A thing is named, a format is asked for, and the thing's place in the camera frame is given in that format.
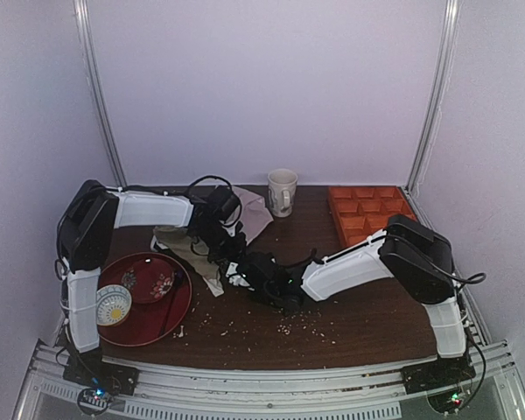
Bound white black boxer briefs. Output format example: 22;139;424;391
224;262;255;291

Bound orange compartment tray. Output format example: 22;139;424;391
327;186;417;248

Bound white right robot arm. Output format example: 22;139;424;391
237;214;487;359

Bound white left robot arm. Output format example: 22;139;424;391
55;178;247;354

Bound olive green underwear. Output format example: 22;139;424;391
151;226;224;298

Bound pink white underwear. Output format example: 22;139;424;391
233;186;273;245

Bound white ceramic mug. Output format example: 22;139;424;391
268;169;298;218

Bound red floral bowl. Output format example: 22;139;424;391
121;257;175;305

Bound round red tray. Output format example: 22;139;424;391
98;252;193;347

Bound blue white patterned bowl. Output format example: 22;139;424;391
96;284;132;326

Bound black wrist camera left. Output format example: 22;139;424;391
206;185;242;226

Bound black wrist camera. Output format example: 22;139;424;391
236;252;277;291
206;185;242;226

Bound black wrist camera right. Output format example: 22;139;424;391
236;252;277;291

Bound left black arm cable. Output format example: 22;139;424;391
185;174;235;198

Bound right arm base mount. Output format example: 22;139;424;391
400;349;476;395

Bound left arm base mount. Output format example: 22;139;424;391
63;349;139;396

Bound aluminium front rail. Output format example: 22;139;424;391
12;341;525;419

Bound left aluminium frame post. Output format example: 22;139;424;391
73;0;128;186

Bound aluminium frame post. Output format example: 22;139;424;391
405;0;461;195
73;0;128;186

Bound right aluminium frame post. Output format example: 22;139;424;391
405;0;461;195

